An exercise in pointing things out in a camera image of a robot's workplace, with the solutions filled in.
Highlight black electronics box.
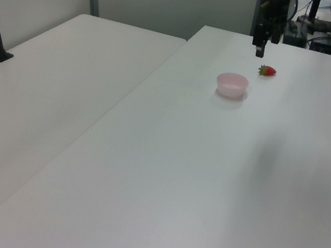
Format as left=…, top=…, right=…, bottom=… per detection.
left=309, top=34, right=331, bottom=56

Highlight red strawberry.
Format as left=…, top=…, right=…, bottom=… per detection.
left=257, top=63, right=278, bottom=78

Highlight pink plastic bowl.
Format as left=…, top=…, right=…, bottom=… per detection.
left=213, top=70, right=251, bottom=100

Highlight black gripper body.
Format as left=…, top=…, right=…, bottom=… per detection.
left=252, top=0, right=291, bottom=29

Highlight black monitor stand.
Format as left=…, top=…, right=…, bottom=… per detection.
left=296, top=0, right=324, bottom=28

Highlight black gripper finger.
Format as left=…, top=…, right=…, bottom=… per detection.
left=250, top=22, right=271, bottom=59
left=271, top=22, right=284, bottom=45

